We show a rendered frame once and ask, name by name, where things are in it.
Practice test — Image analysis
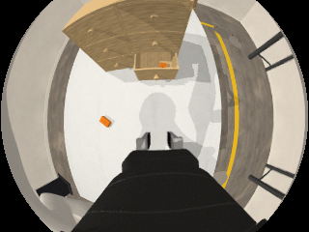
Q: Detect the light wooden chest of drawers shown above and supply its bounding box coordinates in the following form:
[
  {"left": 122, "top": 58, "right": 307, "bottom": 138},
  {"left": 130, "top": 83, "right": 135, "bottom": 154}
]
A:
[{"left": 62, "top": 0, "right": 194, "bottom": 71}]

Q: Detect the orange rectangular block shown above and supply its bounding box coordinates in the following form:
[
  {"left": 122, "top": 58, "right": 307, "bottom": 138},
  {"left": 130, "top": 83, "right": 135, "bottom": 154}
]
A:
[
  {"left": 159, "top": 62, "right": 167, "bottom": 68},
  {"left": 99, "top": 116, "right": 111, "bottom": 128}
]

